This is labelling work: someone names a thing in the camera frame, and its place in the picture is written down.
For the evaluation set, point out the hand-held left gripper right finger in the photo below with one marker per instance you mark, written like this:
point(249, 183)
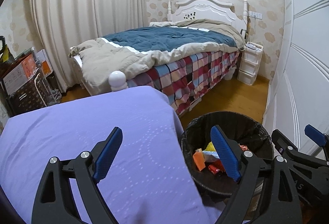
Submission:
point(226, 154)

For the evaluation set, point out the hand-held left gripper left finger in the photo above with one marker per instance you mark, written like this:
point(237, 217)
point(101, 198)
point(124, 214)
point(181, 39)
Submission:
point(108, 154)

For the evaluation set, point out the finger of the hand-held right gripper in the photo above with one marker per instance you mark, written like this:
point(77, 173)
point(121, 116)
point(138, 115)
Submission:
point(317, 135)
point(284, 143)

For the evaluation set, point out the white toothpaste tube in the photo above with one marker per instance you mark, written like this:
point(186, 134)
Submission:
point(210, 156)

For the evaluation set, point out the yellow foam fruit net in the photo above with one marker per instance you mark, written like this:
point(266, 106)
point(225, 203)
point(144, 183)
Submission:
point(210, 147)

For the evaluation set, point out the orange plastic bag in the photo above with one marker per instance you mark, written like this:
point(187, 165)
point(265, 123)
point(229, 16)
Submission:
point(214, 169)

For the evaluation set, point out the orange foil wrapper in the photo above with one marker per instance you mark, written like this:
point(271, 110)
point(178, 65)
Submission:
point(199, 161)

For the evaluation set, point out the black trash bin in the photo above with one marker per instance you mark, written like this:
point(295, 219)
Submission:
point(231, 118)

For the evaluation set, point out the white plastic drawer unit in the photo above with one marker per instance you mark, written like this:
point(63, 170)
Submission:
point(248, 67)

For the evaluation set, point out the plaid bed sheet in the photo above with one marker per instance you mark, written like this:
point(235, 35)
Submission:
point(185, 77)

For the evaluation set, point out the white wardrobe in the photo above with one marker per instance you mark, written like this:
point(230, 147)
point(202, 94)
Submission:
point(308, 47)

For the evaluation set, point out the dark patterned storage bag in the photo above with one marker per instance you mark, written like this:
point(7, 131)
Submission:
point(25, 98)

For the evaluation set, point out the white and orange box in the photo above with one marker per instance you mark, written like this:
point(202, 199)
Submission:
point(42, 59)

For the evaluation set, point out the brown cardboard box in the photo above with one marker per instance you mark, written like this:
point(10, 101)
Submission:
point(18, 75)

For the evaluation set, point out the blue and beige quilt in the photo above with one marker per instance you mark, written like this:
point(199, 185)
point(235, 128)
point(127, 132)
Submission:
point(167, 36)

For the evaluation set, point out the yellow and black package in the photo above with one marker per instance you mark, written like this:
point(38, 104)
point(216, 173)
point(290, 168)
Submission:
point(5, 56)

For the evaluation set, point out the cream curtain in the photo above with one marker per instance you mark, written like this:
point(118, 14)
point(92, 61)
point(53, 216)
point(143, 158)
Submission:
point(90, 8)

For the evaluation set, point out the white wooden bed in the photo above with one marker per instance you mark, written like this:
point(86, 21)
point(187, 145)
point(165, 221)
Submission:
point(205, 5)

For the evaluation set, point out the white wall socket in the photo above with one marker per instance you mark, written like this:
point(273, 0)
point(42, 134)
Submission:
point(255, 15)

